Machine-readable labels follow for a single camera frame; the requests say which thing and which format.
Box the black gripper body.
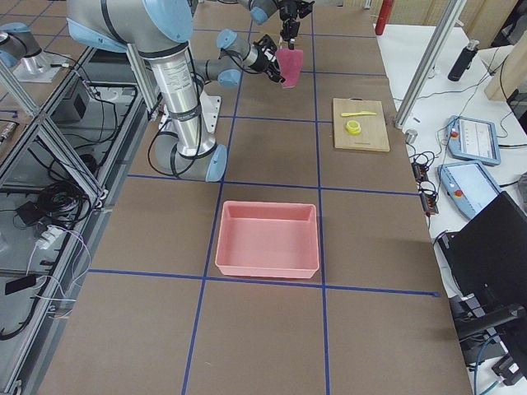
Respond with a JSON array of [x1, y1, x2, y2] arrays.
[[278, 0, 314, 21], [252, 40, 280, 74]]

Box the pink fleece cloth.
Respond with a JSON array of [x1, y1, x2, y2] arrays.
[[276, 49, 304, 89]]

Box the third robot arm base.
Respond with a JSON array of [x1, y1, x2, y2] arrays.
[[1, 22, 62, 83]]

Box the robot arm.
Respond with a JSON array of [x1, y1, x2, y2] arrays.
[[194, 1, 315, 50], [67, 1, 284, 182]]

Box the black water bottle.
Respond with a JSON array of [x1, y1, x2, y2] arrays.
[[447, 39, 479, 81]]

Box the yellow toy lemon slice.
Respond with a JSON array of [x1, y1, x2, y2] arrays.
[[345, 119, 361, 136]]

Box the yellow plastic knife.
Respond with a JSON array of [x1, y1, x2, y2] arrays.
[[340, 110, 377, 118]]

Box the bamboo cutting board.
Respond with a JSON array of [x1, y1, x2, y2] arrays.
[[332, 98, 390, 152]]

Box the red fire extinguisher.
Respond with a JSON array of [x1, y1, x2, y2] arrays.
[[375, 0, 394, 36]]

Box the pink plastic bin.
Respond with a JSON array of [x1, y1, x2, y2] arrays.
[[215, 201, 320, 279]]

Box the far blue teach pendant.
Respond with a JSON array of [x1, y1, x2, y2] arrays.
[[446, 116, 501, 166]]

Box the blue teach pendant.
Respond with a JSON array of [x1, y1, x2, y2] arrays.
[[437, 160, 501, 220], [446, 116, 501, 166]]

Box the near blue teach pendant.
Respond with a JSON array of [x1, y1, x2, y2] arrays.
[[437, 160, 501, 220]]

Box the black laptop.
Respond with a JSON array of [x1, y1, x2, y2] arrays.
[[439, 192, 526, 306]]

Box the black phone on table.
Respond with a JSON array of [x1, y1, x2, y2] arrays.
[[4, 275, 36, 295]]

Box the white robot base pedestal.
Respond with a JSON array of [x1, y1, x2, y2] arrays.
[[156, 92, 222, 135]]

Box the aluminium frame post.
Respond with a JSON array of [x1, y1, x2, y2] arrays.
[[394, 0, 467, 129]]

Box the black cable bundle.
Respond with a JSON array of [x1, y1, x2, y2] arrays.
[[12, 154, 102, 231]]

